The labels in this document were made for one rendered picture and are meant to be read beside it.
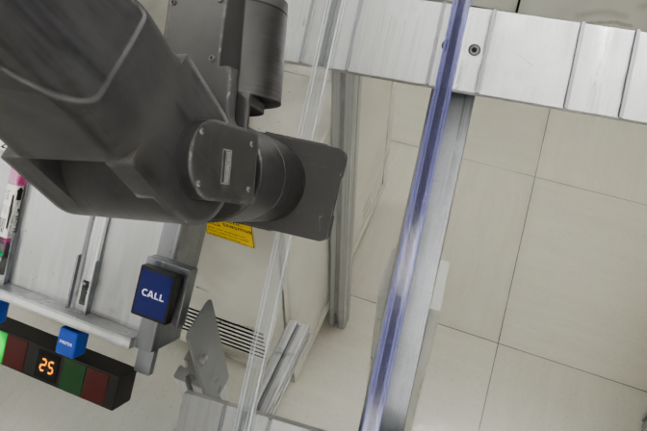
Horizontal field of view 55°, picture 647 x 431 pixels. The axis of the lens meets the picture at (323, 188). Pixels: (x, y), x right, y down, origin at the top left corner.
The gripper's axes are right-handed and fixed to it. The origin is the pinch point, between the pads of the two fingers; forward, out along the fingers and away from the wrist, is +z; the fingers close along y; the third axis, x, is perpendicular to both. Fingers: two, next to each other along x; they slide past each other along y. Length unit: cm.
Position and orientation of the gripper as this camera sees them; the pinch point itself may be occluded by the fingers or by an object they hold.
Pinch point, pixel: (295, 187)
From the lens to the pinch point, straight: 51.7
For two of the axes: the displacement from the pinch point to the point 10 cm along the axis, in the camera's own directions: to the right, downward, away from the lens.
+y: -9.6, -2.1, 1.9
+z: 1.8, 0.5, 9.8
